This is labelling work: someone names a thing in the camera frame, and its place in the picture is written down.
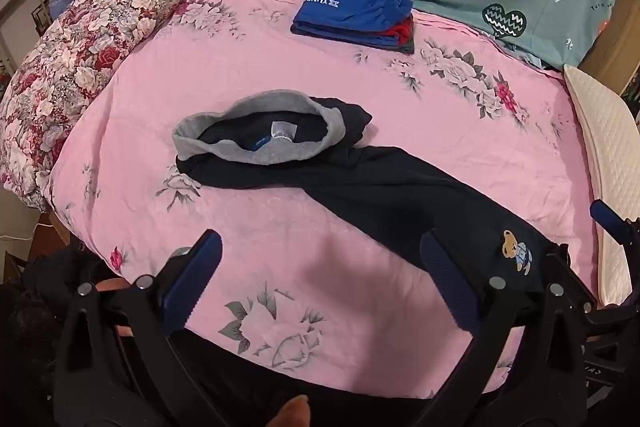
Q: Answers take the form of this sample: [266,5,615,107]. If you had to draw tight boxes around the red folded garment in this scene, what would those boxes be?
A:
[381,15,413,46]

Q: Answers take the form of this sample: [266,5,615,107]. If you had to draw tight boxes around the pink floral bedsheet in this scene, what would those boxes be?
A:
[50,0,598,398]

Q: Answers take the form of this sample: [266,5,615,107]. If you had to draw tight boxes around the cream quilted pillow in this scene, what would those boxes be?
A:
[563,65,640,305]

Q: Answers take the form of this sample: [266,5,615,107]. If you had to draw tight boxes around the grey folded garment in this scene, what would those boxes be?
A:
[383,39,416,55]

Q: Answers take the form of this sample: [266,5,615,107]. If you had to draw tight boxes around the red white floral quilt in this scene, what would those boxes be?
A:
[1,0,183,211]

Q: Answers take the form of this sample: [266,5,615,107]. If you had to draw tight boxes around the dark navy bear pants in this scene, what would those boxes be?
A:
[172,90,567,291]

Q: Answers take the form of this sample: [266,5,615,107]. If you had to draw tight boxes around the person's right hand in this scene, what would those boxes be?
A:
[267,395,310,427]

